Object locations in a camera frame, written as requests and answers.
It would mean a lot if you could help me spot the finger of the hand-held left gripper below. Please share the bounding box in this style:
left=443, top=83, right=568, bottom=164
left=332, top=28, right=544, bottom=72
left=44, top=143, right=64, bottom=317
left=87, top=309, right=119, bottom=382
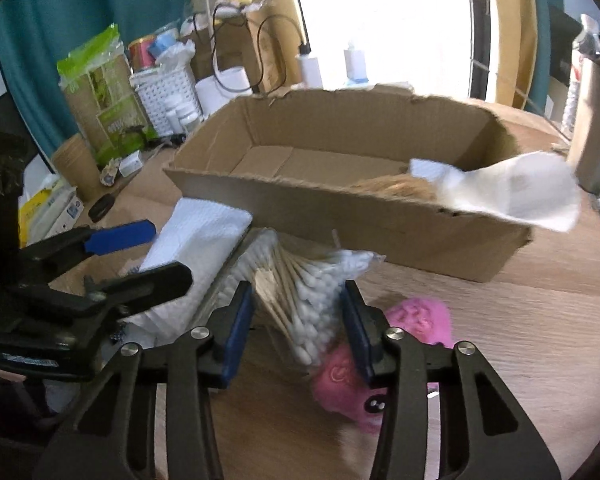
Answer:
left=80, top=261, right=194, bottom=318
left=20, top=219, right=157, bottom=275

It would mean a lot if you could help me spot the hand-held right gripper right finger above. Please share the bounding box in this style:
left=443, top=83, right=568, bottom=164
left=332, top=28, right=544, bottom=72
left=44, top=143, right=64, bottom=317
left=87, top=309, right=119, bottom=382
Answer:
left=344, top=279, right=563, bottom=480

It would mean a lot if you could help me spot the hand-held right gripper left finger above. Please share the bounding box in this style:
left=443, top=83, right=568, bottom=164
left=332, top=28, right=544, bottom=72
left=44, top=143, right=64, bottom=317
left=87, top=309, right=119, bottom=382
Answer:
left=32, top=280, right=255, bottom=480

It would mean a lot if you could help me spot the pink plush toy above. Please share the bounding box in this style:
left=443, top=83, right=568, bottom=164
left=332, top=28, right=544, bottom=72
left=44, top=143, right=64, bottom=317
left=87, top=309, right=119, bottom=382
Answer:
left=310, top=296, right=456, bottom=436

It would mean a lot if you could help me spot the white towel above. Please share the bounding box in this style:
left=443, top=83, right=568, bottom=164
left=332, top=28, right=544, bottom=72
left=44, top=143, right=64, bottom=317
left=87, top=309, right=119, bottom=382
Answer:
left=122, top=197, right=255, bottom=336

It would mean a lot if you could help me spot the bag of cotton swabs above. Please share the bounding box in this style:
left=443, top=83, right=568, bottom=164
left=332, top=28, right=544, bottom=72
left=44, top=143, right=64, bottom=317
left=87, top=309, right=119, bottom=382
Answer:
left=215, top=227, right=386, bottom=366

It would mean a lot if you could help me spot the brown cardboard box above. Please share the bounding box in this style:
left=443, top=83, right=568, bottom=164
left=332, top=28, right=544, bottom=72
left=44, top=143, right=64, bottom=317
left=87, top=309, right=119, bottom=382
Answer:
left=162, top=82, right=533, bottom=283

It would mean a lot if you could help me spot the white tissue paper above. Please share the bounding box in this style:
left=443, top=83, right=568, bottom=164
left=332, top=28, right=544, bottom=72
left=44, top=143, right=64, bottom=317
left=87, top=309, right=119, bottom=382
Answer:
left=410, top=150, right=583, bottom=233

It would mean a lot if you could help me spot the black plastic object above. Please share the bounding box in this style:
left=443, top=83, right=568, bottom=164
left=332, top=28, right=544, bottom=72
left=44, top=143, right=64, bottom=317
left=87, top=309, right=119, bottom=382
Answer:
left=87, top=192, right=116, bottom=223

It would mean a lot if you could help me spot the crumpled white wrapper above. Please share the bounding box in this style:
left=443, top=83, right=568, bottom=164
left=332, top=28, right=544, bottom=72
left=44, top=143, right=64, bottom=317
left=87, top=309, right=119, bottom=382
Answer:
left=100, top=160, right=123, bottom=188

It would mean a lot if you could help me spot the white yellow carton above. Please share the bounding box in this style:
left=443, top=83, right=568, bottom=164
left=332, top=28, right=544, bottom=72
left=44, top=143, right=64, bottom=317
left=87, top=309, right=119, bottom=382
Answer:
left=19, top=175, right=86, bottom=248

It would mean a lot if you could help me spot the small white box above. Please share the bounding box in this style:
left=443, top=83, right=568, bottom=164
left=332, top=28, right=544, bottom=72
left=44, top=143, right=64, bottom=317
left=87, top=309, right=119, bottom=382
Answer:
left=119, top=150, right=145, bottom=176

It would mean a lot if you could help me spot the white medicine bottle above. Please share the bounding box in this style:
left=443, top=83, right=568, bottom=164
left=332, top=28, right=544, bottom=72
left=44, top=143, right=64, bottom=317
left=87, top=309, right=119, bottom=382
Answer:
left=177, top=102, right=200, bottom=131

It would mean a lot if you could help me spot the green paper cup package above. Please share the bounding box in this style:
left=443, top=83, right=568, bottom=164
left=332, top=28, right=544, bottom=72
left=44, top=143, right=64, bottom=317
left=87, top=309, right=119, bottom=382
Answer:
left=56, top=22, right=158, bottom=166

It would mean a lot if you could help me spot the white woven plastic basket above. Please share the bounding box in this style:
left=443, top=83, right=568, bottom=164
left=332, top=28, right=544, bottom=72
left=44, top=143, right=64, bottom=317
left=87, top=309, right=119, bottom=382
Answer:
left=129, top=67, right=203, bottom=136

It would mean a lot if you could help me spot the white desk lamp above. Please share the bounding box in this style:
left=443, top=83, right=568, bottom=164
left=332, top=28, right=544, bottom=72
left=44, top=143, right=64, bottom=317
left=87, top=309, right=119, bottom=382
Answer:
left=139, top=0, right=255, bottom=117

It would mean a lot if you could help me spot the red can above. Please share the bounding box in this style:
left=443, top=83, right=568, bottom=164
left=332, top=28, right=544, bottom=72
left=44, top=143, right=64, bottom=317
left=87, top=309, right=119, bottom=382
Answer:
left=127, top=35, right=158, bottom=72

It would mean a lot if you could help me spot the blue plastic packet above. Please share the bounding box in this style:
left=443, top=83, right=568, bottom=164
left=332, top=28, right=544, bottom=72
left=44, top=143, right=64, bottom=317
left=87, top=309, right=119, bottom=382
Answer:
left=147, top=30, right=181, bottom=63

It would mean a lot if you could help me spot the brown paper bag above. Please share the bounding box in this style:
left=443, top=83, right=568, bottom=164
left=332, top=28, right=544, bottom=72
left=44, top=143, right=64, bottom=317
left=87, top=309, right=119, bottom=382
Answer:
left=190, top=10, right=286, bottom=96

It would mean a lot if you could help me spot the teal curtain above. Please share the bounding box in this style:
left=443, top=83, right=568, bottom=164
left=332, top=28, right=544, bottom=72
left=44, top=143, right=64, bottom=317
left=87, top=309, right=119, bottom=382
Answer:
left=527, top=0, right=553, bottom=98
left=0, top=0, right=191, bottom=156

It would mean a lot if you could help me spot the yellow curtain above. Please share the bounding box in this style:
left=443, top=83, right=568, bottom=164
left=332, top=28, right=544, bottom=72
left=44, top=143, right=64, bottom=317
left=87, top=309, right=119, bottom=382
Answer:
left=185, top=0, right=306, bottom=96
left=495, top=0, right=538, bottom=108

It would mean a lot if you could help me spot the stainless steel tumbler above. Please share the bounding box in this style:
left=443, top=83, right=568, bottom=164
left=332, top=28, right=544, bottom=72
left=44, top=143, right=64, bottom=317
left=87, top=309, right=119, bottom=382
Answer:
left=567, top=57, right=600, bottom=196

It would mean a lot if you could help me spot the clear water bottle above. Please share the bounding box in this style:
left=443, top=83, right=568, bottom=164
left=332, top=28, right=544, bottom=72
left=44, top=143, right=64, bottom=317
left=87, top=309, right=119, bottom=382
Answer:
left=562, top=15, right=600, bottom=136

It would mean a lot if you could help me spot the black television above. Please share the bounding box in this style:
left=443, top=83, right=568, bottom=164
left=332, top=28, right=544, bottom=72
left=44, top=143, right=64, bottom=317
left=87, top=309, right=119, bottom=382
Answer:
left=550, top=7, right=586, bottom=86

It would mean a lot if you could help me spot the black charging cable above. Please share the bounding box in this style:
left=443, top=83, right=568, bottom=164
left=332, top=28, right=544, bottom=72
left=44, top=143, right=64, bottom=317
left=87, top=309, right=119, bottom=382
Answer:
left=211, top=2, right=312, bottom=98

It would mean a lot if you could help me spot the black door frame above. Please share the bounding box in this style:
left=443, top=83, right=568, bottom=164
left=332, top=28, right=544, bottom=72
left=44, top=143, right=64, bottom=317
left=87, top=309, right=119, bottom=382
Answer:
left=466, top=0, right=501, bottom=102

